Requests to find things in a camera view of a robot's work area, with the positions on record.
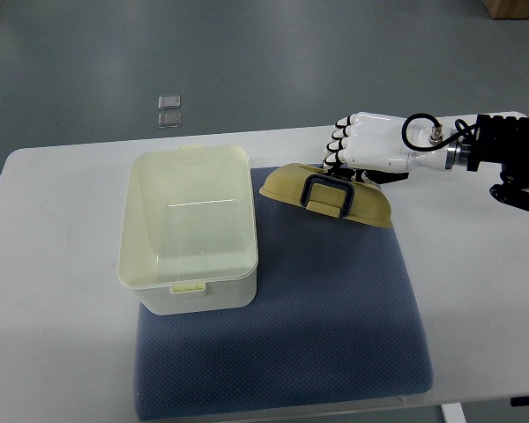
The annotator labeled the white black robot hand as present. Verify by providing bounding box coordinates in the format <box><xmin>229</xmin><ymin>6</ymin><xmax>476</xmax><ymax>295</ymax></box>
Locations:
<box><xmin>323</xmin><ymin>112</ymin><xmax>459</xmax><ymax>181</ymax></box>

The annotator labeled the yellow storage box lid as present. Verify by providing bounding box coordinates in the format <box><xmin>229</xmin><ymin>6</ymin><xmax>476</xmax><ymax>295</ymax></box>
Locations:
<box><xmin>259</xmin><ymin>163</ymin><xmax>392</xmax><ymax>228</ymax></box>

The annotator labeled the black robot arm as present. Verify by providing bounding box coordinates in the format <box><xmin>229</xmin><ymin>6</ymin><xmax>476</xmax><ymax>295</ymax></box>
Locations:
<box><xmin>455</xmin><ymin>115</ymin><xmax>529</xmax><ymax>212</ymax></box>

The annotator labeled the brown cardboard box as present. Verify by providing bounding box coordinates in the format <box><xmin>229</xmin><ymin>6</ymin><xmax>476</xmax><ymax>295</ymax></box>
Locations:
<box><xmin>482</xmin><ymin>0</ymin><xmax>529</xmax><ymax>19</ymax></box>

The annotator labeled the white storage box base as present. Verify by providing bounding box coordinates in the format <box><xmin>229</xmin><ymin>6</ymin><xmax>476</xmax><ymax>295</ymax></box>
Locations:
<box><xmin>118</xmin><ymin>145</ymin><xmax>258</xmax><ymax>315</ymax></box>

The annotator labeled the blue grey fabric cushion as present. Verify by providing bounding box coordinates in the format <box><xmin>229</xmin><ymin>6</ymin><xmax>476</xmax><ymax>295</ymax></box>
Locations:
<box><xmin>132</xmin><ymin>167</ymin><xmax>434</xmax><ymax>422</ymax></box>

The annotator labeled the white table leg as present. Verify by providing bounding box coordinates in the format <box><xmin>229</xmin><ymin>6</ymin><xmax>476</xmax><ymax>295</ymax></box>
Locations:
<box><xmin>441</xmin><ymin>403</ymin><xmax>467</xmax><ymax>423</ymax></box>

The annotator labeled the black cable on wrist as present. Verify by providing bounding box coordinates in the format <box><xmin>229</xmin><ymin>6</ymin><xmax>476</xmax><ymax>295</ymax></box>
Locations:
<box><xmin>400</xmin><ymin>113</ymin><xmax>480</xmax><ymax>153</ymax></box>

